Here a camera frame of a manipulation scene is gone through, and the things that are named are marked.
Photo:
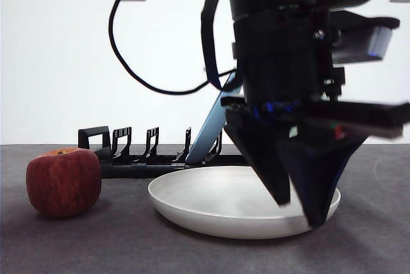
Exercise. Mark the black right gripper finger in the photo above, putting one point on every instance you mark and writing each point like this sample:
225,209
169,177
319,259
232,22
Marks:
259,152
317,174

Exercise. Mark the cream yellow plate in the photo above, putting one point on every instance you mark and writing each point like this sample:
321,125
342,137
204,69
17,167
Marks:
208,197

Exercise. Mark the red apple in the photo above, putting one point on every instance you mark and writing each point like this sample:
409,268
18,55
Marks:
64,184

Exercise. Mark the blue plate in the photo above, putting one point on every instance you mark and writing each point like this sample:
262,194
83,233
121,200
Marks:
208,126

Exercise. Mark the black plate rack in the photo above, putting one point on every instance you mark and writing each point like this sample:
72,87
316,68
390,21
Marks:
128,170

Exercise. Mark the pale grey camera box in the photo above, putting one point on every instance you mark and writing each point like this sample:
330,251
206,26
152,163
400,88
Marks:
362,40

